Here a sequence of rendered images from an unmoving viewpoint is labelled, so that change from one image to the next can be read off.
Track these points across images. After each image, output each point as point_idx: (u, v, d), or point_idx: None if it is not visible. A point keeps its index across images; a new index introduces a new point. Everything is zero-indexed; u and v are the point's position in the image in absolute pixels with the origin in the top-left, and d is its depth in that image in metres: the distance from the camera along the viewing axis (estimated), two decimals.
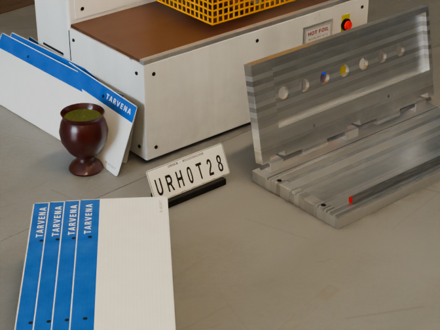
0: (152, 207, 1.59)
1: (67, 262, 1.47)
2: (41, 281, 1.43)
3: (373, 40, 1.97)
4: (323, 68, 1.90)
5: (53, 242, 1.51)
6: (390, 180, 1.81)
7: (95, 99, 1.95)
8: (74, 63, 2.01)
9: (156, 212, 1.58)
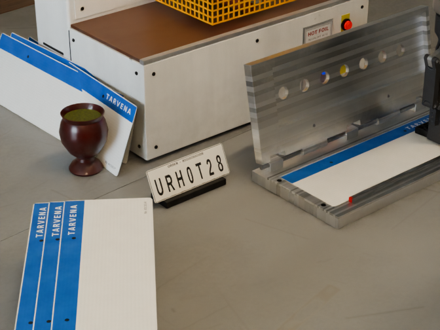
0: None
1: (67, 262, 1.47)
2: (41, 281, 1.43)
3: (373, 40, 1.97)
4: (323, 68, 1.90)
5: (53, 242, 1.51)
6: (390, 180, 1.81)
7: (95, 99, 1.95)
8: (74, 63, 2.01)
9: None
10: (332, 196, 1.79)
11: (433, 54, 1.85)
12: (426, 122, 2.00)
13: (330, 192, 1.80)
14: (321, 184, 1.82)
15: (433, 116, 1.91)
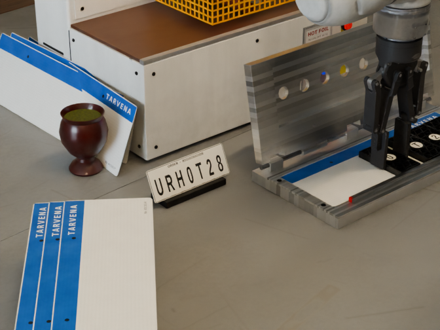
0: None
1: (67, 262, 1.47)
2: (41, 281, 1.43)
3: (373, 40, 1.97)
4: (323, 68, 1.90)
5: (53, 242, 1.51)
6: (390, 180, 1.81)
7: (95, 99, 1.95)
8: (74, 63, 2.01)
9: None
10: (332, 196, 1.79)
11: (373, 76, 1.77)
12: (433, 118, 2.01)
13: (330, 192, 1.80)
14: (321, 184, 1.82)
15: (375, 140, 1.83)
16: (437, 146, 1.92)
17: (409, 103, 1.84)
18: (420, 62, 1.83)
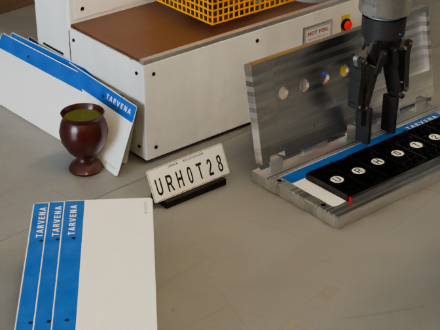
0: None
1: (67, 262, 1.47)
2: (41, 281, 1.43)
3: None
4: (323, 68, 1.90)
5: (53, 242, 1.51)
6: (390, 180, 1.81)
7: (95, 99, 1.95)
8: (74, 63, 2.01)
9: None
10: (332, 196, 1.79)
11: (404, 38, 1.91)
12: (434, 118, 2.01)
13: (330, 192, 1.80)
14: None
15: None
16: (437, 146, 1.92)
17: None
18: (358, 54, 1.85)
